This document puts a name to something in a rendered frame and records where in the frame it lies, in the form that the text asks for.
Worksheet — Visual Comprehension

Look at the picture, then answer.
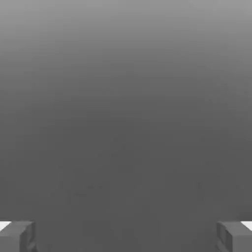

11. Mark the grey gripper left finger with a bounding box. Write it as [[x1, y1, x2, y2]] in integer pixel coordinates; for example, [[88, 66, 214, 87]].
[[0, 220, 37, 252]]

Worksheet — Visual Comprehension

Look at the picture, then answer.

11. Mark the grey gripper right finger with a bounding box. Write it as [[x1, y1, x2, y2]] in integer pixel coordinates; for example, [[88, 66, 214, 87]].
[[215, 220, 252, 252]]

